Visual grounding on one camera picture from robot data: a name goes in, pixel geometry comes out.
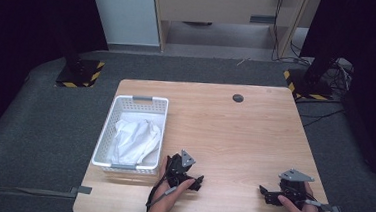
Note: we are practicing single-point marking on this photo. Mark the dark round table grommet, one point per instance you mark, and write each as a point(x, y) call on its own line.
point(238, 98)

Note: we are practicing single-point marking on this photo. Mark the light wooden desk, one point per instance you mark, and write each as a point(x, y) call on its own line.
point(216, 7)

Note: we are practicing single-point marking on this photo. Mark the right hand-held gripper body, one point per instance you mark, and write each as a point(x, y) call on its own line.
point(293, 190)

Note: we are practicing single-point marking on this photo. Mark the white panel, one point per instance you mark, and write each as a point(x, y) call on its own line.
point(125, 11)

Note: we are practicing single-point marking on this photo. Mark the black stand with striped base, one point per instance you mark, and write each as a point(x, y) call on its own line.
point(78, 75)
point(307, 86)

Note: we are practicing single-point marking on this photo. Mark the dark curtain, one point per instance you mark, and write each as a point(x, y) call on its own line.
point(31, 25)
point(372, 65)

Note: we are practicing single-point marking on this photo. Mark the white plastic basket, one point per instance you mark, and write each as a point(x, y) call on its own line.
point(107, 130)

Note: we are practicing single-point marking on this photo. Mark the grey tape strip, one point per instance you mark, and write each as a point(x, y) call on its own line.
point(83, 190)
point(332, 208)

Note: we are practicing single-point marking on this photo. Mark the small pale stick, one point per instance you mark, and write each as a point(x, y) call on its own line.
point(242, 61)

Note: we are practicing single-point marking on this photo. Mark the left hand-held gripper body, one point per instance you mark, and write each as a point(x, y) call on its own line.
point(176, 172)

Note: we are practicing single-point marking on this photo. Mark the white printed T-shirt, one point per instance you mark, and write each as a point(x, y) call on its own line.
point(136, 142)

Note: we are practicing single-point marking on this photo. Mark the person's left hand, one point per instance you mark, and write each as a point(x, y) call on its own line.
point(164, 204)

